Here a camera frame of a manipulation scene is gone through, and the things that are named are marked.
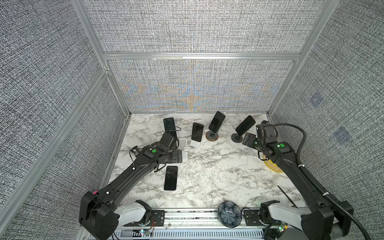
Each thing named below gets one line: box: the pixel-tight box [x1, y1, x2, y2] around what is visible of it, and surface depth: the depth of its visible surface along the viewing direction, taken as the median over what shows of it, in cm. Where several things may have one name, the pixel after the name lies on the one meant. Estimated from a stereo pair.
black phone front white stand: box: [164, 166, 178, 191], surface depth 88 cm
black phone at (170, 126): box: [163, 117, 177, 138], surface depth 95 cm
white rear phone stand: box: [190, 136, 203, 148], surface depth 103 cm
